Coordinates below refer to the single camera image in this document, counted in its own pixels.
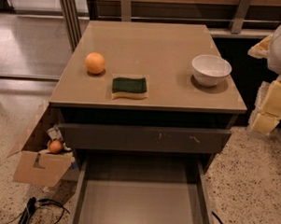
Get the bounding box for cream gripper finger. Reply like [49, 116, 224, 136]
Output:
[247, 35, 273, 59]
[248, 75, 281, 135]

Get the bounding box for orange fruit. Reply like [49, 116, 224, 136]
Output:
[85, 52, 105, 75]
[49, 140, 63, 154]

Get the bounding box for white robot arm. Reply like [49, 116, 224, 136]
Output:
[247, 24, 281, 135]

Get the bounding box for closed top drawer front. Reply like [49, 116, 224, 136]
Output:
[60, 123, 232, 154]

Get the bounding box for grey drawer cabinet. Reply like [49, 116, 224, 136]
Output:
[43, 18, 252, 224]

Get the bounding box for open middle drawer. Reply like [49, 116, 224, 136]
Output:
[68, 155, 214, 224]

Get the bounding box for white ceramic bowl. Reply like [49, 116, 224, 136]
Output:
[191, 54, 232, 87]

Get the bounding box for green and yellow sponge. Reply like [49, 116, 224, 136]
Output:
[111, 77, 148, 100]

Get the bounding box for crumpled wrapper in box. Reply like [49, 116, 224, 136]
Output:
[46, 125, 71, 152]

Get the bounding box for orange fruit in box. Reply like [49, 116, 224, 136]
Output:
[49, 140, 63, 154]

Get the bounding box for cardboard box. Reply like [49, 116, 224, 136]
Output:
[7, 102, 75, 187]

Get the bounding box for black cable right floor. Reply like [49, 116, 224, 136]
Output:
[211, 210, 231, 224]

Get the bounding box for black cable on floor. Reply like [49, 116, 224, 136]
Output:
[0, 195, 71, 224]

